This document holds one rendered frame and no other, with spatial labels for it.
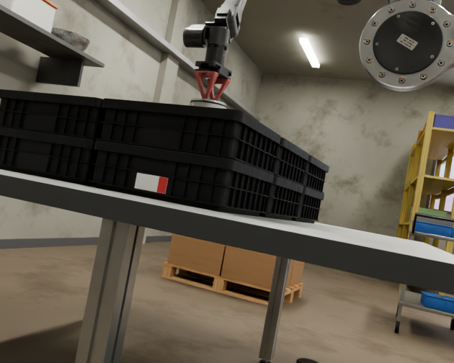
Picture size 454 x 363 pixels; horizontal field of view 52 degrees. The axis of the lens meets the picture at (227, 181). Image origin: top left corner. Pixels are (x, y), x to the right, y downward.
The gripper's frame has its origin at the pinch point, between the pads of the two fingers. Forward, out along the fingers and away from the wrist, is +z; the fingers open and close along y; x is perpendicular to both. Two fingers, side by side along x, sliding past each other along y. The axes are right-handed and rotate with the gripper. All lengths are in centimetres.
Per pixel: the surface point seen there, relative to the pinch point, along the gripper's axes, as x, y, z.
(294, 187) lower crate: 18.6, -27.5, 20.9
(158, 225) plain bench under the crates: 24, 49, 32
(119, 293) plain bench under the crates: 14, 44, 46
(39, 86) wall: -268, -158, -37
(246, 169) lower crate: 20.4, 12.0, 19.1
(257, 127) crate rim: 20.5, 9.3, 8.4
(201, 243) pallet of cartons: -121, -217, 73
